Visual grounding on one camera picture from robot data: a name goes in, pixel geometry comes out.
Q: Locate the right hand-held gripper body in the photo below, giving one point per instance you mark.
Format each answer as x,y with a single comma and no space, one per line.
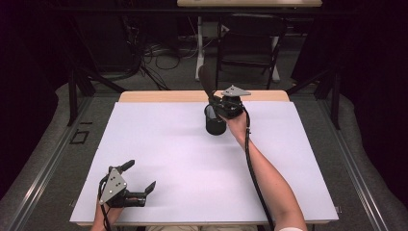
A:
231,104

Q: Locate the black folding chair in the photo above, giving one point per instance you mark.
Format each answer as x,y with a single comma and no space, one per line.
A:
250,35

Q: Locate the white desk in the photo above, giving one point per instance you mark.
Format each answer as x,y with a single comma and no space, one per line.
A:
199,57

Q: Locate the grey box under desk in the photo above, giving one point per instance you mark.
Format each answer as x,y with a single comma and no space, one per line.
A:
210,30

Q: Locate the wooden table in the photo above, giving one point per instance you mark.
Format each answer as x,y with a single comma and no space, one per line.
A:
160,96

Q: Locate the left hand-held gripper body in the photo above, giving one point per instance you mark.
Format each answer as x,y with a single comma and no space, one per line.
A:
113,187

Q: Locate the white board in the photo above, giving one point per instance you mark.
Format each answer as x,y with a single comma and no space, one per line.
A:
179,160

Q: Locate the black comb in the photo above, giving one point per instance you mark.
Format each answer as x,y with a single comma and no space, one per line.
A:
207,80

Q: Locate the black metal stand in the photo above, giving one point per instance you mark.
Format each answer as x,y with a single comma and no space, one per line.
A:
335,102
73,96

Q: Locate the person's right hand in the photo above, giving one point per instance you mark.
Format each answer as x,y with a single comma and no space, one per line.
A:
238,125

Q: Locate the aluminium floor rail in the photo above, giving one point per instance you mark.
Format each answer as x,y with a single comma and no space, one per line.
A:
48,166
352,166

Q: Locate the black mesh cup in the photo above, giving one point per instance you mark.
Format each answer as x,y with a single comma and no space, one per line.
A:
215,126

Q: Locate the person's left hand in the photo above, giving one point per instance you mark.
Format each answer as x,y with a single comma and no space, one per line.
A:
110,214

